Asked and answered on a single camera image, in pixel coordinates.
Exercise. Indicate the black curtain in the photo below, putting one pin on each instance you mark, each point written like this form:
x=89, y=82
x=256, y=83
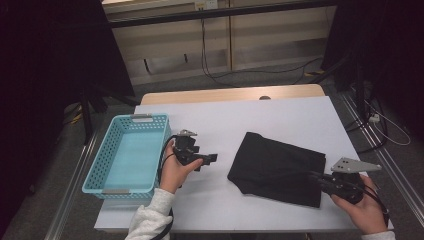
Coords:
x=40, y=83
x=393, y=50

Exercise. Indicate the black pants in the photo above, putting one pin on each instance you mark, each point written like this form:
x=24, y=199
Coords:
x=276, y=170

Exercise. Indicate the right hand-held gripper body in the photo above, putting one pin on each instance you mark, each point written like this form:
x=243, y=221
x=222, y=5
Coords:
x=346, y=185

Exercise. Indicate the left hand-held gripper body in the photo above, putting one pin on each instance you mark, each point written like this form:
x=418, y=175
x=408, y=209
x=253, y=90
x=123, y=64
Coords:
x=186, y=150

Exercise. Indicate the black stand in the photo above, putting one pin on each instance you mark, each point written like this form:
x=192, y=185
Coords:
x=359, y=86
x=87, y=116

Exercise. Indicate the person's right hand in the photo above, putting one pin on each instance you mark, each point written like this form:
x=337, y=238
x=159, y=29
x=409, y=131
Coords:
x=366, y=213

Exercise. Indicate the person's left hand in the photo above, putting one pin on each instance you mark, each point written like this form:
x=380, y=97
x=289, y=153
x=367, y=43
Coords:
x=176, y=173

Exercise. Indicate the metal floor rail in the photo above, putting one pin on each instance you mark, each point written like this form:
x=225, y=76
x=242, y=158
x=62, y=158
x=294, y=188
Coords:
x=393, y=173
x=70, y=193

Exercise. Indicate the white wall socket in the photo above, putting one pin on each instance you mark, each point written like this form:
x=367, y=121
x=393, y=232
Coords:
x=206, y=4

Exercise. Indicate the wooden table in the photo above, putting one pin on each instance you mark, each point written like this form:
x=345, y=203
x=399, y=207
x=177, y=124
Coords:
x=200, y=94

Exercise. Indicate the white power plug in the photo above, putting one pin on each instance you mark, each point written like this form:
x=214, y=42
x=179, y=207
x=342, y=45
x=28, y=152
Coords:
x=374, y=118

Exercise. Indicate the light blue perforated basket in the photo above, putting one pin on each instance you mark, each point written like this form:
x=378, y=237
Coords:
x=130, y=160

